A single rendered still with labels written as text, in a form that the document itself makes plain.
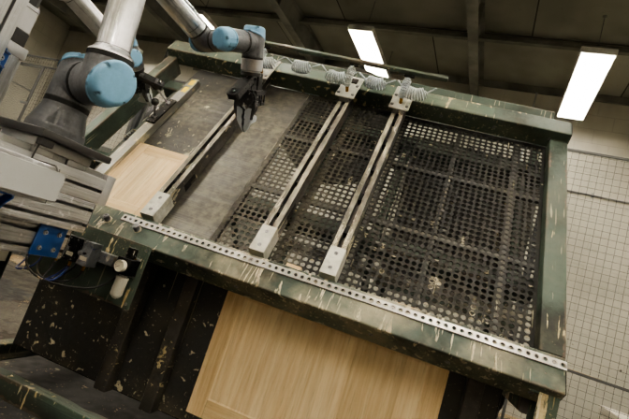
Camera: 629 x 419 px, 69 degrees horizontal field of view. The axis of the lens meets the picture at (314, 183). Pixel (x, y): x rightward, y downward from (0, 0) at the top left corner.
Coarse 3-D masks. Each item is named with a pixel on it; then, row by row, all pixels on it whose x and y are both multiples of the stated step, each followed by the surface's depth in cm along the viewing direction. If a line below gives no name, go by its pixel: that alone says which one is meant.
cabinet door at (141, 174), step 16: (144, 144) 218; (128, 160) 211; (144, 160) 211; (160, 160) 211; (176, 160) 210; (112, 176) 203; (128, 176) 204; (144, 176) 204; (160, 176) 204; (112, 192) 197; (128, 192) 197; (144, 192) 197; (128, 208) 190
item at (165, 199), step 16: (224, 128) 218; (208, 144) 210; (192, 160) 205; (208, 160) 210; (176, 176) 196; (192, 176) 201; (160, 192) 189; (176, 192) 192; (144, 208) 183; (160, 208) 184
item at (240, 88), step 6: (240, 78) 159; (246, 78) 158; (252, 78) 159; (234, 84) 157; (240, 84) 156; (246, 84) 156; (252, 84) 159; (228, 90) 155; (234, 90) 153; (240, 90) 153; (246, 90) 157; (228, 96) 154; (234, 96) 153; (240, 96) 154
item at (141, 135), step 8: (192, 88) 249; (176, 96) 242; (184, 96) 245; (176, 104) 239; (168, 112) 235; (160, 120) 230; (144, 128) 224; (152, 128) 225; (136, 136) 220; (144, 136) 221; (128, 144) 215; (136, 144) 217; (120, 152) 211; (128, 152) 214; (112, 160) 208; (120, 160) 210; (96, 168) 204; (104, 168) 204; (112, 168) 206
